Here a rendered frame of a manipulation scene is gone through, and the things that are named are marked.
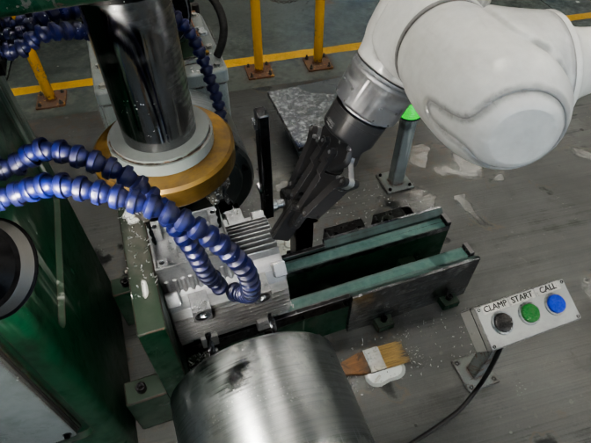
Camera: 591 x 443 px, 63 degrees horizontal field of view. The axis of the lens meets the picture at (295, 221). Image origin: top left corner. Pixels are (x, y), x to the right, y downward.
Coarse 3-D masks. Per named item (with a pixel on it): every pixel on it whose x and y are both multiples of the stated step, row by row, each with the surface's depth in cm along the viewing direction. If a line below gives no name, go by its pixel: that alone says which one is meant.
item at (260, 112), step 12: (264, 108) 81; (252, 120) 81; (264, 120) 80; (264, 132) 82; (264, 144) 84; (264, 156) 86; (264, 168) 88; (264, 180) 90; (264, 192) 92; (264, 204) 95; (276, 204) 97
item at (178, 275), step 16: (208, 208) 80; (208, 224) 81; (160, 240) 79; (160, 256) 77; (176, 256) 77; (208, 256) 73; (160, 272) 72; (176, 272) 74; (192, 272) 75; (224, 272) 77; (176, 288) 76; (192, 288) 78
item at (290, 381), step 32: (224, 352) 61; (256, 352) 61; (288, 352) 62; (320, 352) 65; (192, 384) 61; (224, 384) 59; (256, 384) 58; (288, 384) 58; (320, 384) 60; (192, 416) 60; (224, 416) 57; (256, 416) 56; (288, 416) 56; (320, 416) 57; (352, 416) 60
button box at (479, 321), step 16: (544, 288) 78; (560, 288) 78; (496, 304) 76; (512, 304) 76; (544, 304) 77; (464, 320) 79; (480, 320) 74; (544, 320) 76; (560, 320) 76; (576, 320) 77; (480, 336) 75; (496, 336) 74; (512, 336) 74; (528, 336) 75; (480, 352) 77
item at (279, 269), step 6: (258, 210) 88; (252, 216) 86; (258, 216) 86; (270, 264) 80; (276, 264) 79; (282, 264) 79; (276, 270) 79; (282, 270) 79; (276, 276) 79; (168, 294) 75; (174, 294) 75; (168, 300) 75; (174, 300) 75; (168, 306) 75; (174, 306) 75; (192, 342) 85
